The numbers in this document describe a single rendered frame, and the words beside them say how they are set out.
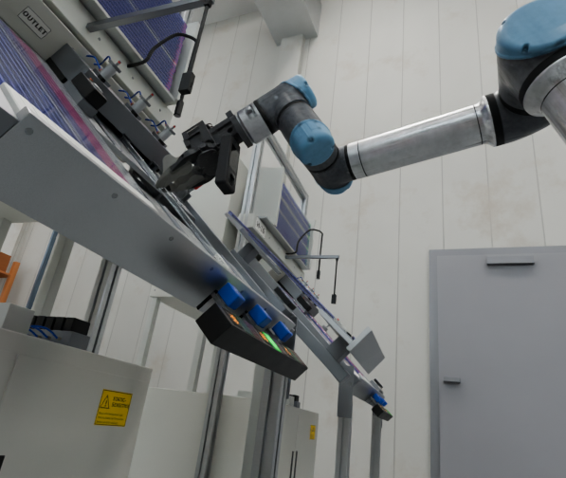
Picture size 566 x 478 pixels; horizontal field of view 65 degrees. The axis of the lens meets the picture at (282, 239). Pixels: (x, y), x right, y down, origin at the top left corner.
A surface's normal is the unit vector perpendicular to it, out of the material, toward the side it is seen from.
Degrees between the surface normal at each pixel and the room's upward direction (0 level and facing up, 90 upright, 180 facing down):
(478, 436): 90
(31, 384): 90
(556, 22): 83
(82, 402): 90
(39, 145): 134
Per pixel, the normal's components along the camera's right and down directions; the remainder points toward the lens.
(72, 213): 0.58, 0.62
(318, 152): 0.38, 0.73
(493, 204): -0.37, -0.40
